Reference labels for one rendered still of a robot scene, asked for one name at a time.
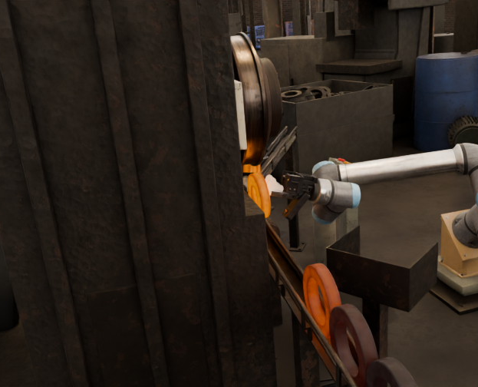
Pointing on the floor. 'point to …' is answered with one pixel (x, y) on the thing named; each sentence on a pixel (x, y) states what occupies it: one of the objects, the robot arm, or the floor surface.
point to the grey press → (381, 47)
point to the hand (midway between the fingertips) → (258, 190)
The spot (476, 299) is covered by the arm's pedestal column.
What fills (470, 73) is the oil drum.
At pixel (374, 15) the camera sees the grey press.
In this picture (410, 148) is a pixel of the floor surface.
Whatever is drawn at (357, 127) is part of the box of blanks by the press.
